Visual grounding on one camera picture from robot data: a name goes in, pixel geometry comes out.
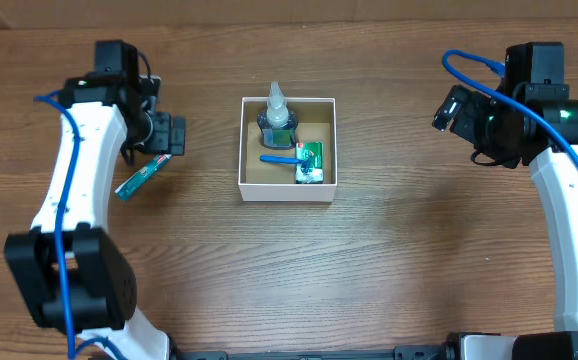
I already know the blue pump bottle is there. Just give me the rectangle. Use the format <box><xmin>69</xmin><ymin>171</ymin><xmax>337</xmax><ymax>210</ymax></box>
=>
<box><xmin>257</xmin><ymin>82</ymin><xmax>299</xmax><ymax>150</ymax></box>

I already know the blue disposable razor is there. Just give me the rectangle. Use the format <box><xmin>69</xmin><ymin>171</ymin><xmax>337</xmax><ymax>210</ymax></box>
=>
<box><xmin>259</xmin><ymin>155</ymin><xmax>313</xmax><ymax>174</ymax></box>

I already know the green soap packet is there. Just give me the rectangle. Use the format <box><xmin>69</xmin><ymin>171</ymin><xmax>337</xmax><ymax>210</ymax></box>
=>
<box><xmin>295</xmin><ymin>142</ymin><xmax>324</xmax><ymax>184</ymax></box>

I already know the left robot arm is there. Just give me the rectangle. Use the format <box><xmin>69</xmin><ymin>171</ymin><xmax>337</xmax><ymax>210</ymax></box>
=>
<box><xmin>4</xmin><ymin>40</ymin><xmax>186</xmax><ymax>359</ymax></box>

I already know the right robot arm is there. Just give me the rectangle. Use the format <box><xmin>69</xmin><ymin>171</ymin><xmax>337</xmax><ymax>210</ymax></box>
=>
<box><xmin>430</xmin><ymin>42</ymin><xmax>578</xmax><ymax>359</ymax></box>

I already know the teal toothpaste tube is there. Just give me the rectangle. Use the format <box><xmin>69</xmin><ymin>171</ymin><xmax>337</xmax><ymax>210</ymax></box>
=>
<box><xmin>115</xmin><ymin>154</ymin><xmax>172</xmax><ymax>201</ymax></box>

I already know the white cardboard box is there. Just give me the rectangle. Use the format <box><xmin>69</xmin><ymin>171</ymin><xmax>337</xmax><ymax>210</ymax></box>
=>
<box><xmin>238</xmin><ymin>97</ymin><xmax>338</xmax><ymax>203</ymax></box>

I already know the right blue cable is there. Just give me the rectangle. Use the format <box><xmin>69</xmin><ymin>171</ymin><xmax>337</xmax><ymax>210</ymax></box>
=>
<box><xmin>441</xmin><ymin>49</ymin><xmax>578</xmax><ymax>251</ymax></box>

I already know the blue cable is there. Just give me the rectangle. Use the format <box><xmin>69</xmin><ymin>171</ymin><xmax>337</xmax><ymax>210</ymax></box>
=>
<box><xmin>33</xmin><ymin>92</ymin><xmax>130</xmax><ymax>360</ymax></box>
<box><xmin>441</xmin><ymin>49</ymin><xmax>578</xmax><ymax>251</ymax></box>

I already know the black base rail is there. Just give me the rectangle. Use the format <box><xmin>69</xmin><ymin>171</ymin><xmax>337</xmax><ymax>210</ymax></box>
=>
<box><xmin>168</xmin><ymin>332</ymin><xmax>578</xmax><ymax>360</ymax></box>

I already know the left blue cable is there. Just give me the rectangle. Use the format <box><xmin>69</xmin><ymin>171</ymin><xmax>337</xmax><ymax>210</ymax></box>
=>
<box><xmin>33</xmin><ymin>92</ymin><xmax>130</xmax><ymax>360</ymax></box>

